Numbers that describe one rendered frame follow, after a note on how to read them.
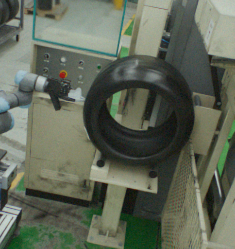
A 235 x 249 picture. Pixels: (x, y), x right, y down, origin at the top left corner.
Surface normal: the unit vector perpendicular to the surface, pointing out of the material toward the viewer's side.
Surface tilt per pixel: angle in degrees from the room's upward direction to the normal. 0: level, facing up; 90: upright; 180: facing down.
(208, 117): 90
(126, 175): 0
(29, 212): 0
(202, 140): 90
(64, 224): 0
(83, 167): 90
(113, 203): 90
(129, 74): 46
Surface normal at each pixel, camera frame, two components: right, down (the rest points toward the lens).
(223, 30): -0.11, 0.47
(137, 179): 0.17, -0.86
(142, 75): -0.02, -0.33
